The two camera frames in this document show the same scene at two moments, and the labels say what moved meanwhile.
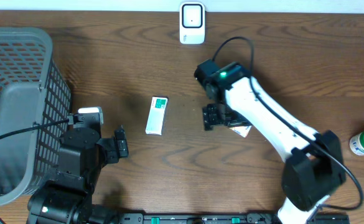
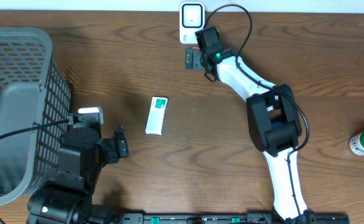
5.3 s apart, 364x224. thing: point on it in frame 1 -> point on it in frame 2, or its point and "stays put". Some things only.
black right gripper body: x=216 y=114 -> x=195 y=57
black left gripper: x=112 y=154 stays put
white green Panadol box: x=157 y=116 stays put
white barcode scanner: x=192 y=23 stays put
